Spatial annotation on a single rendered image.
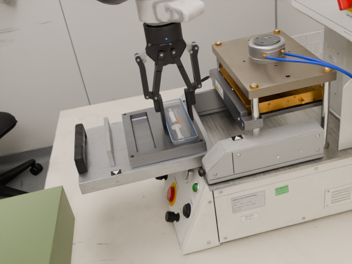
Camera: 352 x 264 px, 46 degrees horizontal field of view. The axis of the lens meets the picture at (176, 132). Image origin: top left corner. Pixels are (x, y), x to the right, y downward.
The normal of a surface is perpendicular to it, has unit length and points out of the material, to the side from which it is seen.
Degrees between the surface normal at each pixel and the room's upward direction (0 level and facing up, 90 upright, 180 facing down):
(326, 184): 90
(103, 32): 90
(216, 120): 0
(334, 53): 90
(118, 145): 0
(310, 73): 0
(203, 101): 90
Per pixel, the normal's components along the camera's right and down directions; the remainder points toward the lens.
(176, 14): -0.58, 0.52
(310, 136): 0.19, 0.50
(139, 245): -0.14, -0.83
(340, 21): -0.97, 0.22
